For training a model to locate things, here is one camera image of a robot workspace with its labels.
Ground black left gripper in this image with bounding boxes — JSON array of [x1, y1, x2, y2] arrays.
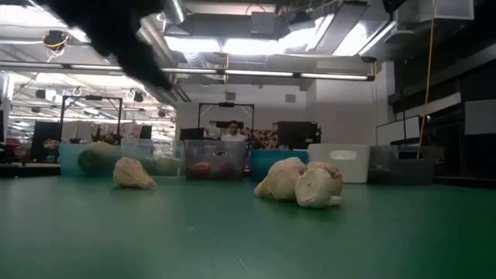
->
[[42, 0, 174, 92]]

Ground dark green cucumber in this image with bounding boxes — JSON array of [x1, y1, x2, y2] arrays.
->
[[137, 155, 160, 176]]

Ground beige garlic bulb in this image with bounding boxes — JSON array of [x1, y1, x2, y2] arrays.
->
[[308, 160, 345, 197], [253, 156, 310, 201], [112, 156, 158, 190]]

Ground pink red pepper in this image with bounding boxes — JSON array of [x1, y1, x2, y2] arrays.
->
[[187, 160, 214, 180]]

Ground small black monitor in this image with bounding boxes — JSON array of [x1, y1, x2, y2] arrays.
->
[[178, 127, 206, 142]]

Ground clear plastic bin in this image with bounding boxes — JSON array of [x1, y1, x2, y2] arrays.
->
[[120, 138, 185, 178]]

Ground round ceiling-hung device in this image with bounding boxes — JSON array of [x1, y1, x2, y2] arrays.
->
[[41, 29, 70, 52]]

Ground person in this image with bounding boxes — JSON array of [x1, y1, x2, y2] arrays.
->
[[219, 119, 248, 143]]

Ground grey translucent plastic bin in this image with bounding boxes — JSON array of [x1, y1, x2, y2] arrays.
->
[[183, 139, 249, 181]]

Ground teal green plastic bin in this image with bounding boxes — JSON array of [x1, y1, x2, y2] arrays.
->
[[58, 143, 125, 178]]

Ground grey ceiling vent box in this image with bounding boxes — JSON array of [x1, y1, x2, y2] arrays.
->
[[250, 11, 281, 40]]

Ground floral patterned panel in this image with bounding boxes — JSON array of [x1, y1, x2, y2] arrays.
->
[[240, 129, 279, 150]]

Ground blue plastic bin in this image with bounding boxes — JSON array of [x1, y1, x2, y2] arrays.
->
[[249, 149, 311, 183]]

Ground green table mat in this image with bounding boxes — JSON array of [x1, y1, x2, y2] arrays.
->
[[0, 176, 496, 279]]

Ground front white garlic bulb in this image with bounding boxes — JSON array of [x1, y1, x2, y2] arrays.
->
[[294, 167, 344, 210]]

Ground white plastic bin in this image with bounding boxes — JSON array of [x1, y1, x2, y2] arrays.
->
[[308, 143, 371, 184]]

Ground whiteboard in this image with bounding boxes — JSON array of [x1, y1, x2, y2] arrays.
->
[[374, 115, 422, 146]]

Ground dark grey plastic bin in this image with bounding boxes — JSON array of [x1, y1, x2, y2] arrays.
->
[[367, 145, 437, 185]]

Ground silver air duct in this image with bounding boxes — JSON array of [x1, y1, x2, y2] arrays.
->
[[137, 0, 193, 105]]

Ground black rig frame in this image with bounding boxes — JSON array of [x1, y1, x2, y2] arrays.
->
[[197, 102, 256, 131]]

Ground yellow cable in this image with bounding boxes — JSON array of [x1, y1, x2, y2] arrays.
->
[[416, 0, 438, 160]]

